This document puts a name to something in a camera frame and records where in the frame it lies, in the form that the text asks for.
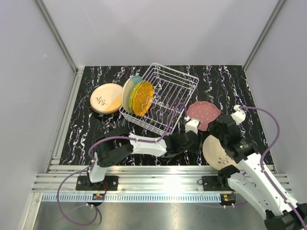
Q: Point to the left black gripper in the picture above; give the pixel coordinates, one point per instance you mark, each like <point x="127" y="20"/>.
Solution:
<point x="194" y="145"/>

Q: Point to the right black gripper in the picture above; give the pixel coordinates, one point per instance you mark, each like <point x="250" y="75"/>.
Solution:
<point x="212" y="128"/>

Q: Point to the pink cream branch plate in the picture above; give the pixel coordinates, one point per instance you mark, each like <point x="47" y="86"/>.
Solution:
<point x="215" y="155"/>

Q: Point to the pink scalloped plate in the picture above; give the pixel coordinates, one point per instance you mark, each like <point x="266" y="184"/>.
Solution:
<point x="205" y="112"/>

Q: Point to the white wire dish rack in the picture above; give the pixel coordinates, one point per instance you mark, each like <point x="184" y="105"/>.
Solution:
<point x="171" y="85"/>

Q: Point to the orange polka dot plate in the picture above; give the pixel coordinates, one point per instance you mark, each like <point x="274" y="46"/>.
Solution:
<point x="142" y="99"/>

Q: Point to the green polka dot plate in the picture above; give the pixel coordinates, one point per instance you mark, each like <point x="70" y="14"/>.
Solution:
<point x="132" y="94"/>

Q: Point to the blue cream branch plate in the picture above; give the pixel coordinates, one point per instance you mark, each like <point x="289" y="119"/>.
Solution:
<point x="127" y="89"/>

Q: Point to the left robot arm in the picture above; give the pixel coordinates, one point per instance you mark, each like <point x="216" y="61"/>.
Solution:
<point x="118" y="144"/>

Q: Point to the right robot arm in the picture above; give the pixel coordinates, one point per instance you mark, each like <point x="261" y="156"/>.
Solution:
<point x="241" y="168"/>

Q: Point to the black marble pattern mat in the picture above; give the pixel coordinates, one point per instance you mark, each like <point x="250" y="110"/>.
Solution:
<point x="222" y="85"/>

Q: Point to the orange cream branch plate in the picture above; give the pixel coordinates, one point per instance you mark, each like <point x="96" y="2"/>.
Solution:
<point x="107" y="98"/>

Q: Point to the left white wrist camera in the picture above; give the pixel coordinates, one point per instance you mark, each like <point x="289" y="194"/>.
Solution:
<point x="191" y="124"/>

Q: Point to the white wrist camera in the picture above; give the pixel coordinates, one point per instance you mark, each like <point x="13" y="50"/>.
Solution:
<point x="191" y="124"/>
<point x="238" y="115"/>

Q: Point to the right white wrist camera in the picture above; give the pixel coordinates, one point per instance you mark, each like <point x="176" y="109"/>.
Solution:
<point x="238" y="115"/>

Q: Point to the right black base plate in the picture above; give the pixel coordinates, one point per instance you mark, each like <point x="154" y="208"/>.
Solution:
<point x="215" y="183"/>

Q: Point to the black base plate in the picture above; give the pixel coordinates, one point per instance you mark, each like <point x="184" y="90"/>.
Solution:
<point x="215" y="183"/>
<point x="110" y="183"/>

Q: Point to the aluminium mounting rail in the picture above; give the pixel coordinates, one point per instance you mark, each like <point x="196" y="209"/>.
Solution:
<point x="131" y="179"/>

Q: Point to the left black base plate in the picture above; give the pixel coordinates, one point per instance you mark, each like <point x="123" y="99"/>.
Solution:
<point x="110" y="183"/>

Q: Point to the left aluminium frame post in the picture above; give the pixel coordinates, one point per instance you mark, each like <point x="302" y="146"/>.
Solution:
<point x="53" y="29"/>

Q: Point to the aluminium frame post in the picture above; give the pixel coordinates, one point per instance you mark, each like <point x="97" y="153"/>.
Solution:
<point x="53" y="29"/>
<point x="268" y="25"/>

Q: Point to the white slotted cable duct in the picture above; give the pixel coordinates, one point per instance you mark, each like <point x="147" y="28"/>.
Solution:
<point x="133" y="198"/>

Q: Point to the right aluminium frame post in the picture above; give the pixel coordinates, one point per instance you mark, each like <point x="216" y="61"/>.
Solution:
<point x="268" y="25"/>

